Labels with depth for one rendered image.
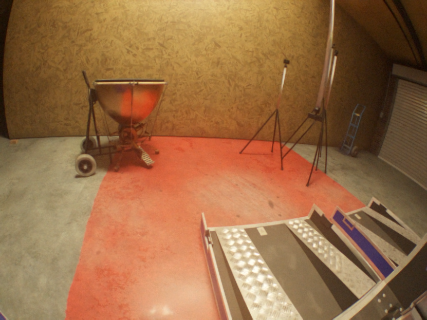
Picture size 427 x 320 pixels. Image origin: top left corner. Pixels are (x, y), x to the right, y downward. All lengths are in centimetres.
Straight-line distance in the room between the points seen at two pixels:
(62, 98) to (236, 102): 252
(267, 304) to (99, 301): 72
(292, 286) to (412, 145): 562
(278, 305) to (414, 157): 574
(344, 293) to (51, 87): 350
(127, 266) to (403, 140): 639
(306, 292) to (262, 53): 276
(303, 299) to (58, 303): 116
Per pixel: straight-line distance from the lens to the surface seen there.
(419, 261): 114
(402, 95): 647
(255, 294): 81
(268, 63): 286
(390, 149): 632
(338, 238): 133
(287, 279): 103
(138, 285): 92
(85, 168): 164
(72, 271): 106
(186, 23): 252
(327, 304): 108
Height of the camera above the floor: 83
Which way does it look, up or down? 25 degrees down
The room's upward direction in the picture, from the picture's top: 9 degrees clockwise
